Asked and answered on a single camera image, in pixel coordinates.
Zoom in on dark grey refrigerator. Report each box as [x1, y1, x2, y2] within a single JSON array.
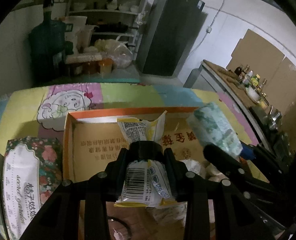
[[135, 0, 206, 77]]

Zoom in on amber food container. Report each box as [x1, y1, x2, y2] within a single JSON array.
[[84, 60, 98, 74], [98, 58, 113, 73]]

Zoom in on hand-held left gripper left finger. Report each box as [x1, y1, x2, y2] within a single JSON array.
[[19, 141, 148, 240]]

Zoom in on row of white bowls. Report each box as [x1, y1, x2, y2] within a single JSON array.
[[72, 0, 141, 12]]

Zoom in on yellow white tissue packet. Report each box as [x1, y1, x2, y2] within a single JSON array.
[[114, 110, 178, 209]]

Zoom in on white wall cable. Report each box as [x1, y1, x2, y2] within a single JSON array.
[[190, 0, 236, 55]]

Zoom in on black hair tie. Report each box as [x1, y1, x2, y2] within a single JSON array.
[[107, 217, 131, 240]]

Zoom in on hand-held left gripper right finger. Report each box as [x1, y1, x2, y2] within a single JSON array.
[[147, 141, 286, 240]]

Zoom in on blue water jug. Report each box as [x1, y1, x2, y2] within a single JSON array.
[[28, 19, 66, 80]]

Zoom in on metal shelf rack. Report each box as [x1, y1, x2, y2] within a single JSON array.
[[68, 0, 148, 53]]

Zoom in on kitchen counter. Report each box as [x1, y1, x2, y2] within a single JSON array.
[[199, 59, 296, 180]]

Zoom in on steel kettle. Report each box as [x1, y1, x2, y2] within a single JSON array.
[[264, 105, 283, 130]]

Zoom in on white sack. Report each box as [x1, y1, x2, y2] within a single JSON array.
[[63, 16, 88, 55]]

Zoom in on pale white tissue pack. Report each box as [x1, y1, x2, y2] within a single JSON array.
[[148, 201, 187, 230]]

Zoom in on clear plastic bag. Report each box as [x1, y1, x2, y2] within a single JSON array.
[[94, 39, 135, 69]]

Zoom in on green patterned tissue pack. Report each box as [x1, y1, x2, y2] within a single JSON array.
[[187, 102, 243, 160]]

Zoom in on row of condiment bottles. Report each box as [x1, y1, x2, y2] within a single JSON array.
[[234, 65, 270, 105]]

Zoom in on white ceramic bowl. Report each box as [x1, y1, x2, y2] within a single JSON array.
[[247, 86, 261, 102]]

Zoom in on colourful cartoon printed blanket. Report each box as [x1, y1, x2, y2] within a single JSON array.
[[0, 81, 270, 240]]

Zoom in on cardboard wall sheets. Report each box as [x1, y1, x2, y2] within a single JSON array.
[[225, 29, 296, 115]]

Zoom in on orange rimmed cardboard box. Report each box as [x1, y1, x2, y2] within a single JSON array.
[[62, 106, 270, 240]]

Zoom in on black water jug pump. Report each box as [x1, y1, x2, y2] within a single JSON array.
[[42, 0, 55, 22]]

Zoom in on floral tissue pack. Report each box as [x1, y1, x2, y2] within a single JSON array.
[[2, 136, 64, 240]]

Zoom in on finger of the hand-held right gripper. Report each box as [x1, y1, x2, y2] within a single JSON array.
[[203, 144, 246, 178], [240, 142, 284, 173]]

